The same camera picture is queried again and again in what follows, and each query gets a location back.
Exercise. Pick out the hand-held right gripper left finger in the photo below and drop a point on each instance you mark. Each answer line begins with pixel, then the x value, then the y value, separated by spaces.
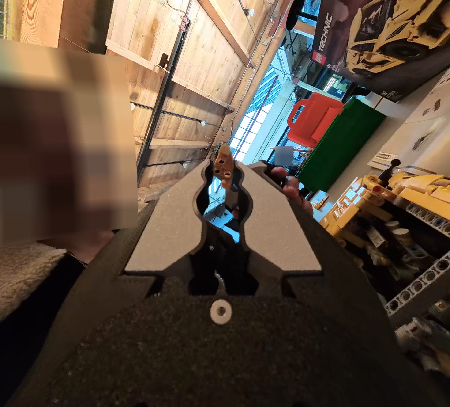
pixel 172 234

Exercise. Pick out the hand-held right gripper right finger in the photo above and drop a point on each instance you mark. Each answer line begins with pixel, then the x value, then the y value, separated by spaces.
pixel 277 234

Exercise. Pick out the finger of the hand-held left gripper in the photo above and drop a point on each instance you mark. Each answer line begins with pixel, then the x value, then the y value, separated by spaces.
pixel 233 201

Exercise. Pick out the yellow brick panel piece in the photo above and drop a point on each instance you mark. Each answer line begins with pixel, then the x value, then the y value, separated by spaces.
pixel 223 167

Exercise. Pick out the red carry bag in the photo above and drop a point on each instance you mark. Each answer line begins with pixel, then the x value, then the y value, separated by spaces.
pixel 316 125

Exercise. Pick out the green plastic bin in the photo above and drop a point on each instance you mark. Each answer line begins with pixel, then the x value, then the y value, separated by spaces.
pixel 344 139

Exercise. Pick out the yellow brick toy car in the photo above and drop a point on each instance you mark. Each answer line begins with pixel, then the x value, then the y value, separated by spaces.
pixel 415 185

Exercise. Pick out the dark sherpa-lined jacket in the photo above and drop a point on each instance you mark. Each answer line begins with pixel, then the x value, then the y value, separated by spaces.
pixel 28 273

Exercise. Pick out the open instruction booklet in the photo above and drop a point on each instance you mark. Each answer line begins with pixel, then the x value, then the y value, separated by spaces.
pixel 422 132

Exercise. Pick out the black round stand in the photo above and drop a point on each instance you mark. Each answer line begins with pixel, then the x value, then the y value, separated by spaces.
pixel 293 9

